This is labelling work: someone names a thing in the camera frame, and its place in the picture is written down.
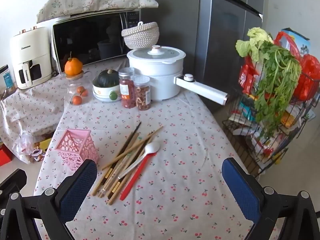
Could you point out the red snack packet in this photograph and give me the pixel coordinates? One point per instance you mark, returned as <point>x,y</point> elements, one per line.
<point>246,77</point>

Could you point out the pink plastic utensil holder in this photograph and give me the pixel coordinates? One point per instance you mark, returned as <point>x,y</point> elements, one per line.
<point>75,150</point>

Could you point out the clear jar of dried rings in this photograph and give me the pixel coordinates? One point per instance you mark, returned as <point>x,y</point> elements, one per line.
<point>142,97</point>

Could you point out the silver microwave oven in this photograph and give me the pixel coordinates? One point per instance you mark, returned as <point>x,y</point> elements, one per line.
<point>87,40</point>

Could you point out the glass jar with wooden lid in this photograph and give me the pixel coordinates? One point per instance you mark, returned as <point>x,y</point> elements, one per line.
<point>75,85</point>

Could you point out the pile of wooden chopsticks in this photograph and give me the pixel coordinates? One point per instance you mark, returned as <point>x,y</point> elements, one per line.
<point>117,170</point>

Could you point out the dark green squash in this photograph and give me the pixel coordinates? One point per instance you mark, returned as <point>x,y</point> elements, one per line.
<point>107,78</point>

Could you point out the red box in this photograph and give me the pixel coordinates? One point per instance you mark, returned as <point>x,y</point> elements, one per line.
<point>5,155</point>

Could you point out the clear jar of red berries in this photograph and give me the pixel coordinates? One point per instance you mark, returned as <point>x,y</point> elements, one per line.
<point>126,97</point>

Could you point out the woven basket with lid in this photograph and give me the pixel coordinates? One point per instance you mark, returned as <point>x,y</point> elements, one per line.
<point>142,38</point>

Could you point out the white plastic spoon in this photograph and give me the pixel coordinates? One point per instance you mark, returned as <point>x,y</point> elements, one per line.
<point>153,147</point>

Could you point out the heap of assorted snack packets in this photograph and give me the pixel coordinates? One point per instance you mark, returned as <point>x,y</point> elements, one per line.
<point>250,110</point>

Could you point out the floral cloth cover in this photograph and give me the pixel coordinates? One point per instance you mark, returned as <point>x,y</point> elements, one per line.
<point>95,0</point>

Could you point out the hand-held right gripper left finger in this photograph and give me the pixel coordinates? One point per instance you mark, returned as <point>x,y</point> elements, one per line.
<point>77,190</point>

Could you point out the cherry print tablecloth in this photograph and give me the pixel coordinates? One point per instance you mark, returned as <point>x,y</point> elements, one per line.
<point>187,167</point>

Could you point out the clear container blue label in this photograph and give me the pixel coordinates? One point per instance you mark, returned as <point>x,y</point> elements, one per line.
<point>7,80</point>

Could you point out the red plastic bag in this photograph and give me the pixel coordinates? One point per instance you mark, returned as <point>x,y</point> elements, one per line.
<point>310,80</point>

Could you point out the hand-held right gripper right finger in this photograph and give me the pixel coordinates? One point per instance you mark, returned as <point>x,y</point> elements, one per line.
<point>240,190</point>

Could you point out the large orange with stem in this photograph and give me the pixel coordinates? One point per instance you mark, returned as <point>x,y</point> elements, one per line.
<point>73,66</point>

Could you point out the green leafy herb bunch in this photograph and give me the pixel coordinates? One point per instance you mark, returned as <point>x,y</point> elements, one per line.
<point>275,80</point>

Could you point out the white electric cooking pot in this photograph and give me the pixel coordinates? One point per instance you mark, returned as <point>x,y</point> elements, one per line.
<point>160,80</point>

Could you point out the grey refrigerator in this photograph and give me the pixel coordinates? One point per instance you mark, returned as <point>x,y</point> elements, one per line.
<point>220,42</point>

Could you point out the yellow box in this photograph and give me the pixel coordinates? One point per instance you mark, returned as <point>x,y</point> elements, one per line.
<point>44,144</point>

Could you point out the small tangerine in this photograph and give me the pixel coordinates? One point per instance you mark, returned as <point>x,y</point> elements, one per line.
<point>80,89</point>
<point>86,93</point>
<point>76,100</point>

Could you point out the red plastic spoon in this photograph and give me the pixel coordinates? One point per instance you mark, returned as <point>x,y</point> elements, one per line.
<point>132,180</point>

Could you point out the blue cartoon print bag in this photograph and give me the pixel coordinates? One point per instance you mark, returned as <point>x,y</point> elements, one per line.
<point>300,42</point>

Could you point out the clear plastic bag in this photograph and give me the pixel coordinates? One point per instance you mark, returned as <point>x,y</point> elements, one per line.
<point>25,142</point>

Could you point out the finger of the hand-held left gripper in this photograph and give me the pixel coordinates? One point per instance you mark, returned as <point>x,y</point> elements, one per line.
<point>13,178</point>

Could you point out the white bowl with green squash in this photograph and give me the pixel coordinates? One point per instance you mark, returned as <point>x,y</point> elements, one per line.
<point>102,93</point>

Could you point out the cream air fryer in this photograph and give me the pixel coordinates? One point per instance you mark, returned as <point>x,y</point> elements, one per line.
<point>30,45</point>

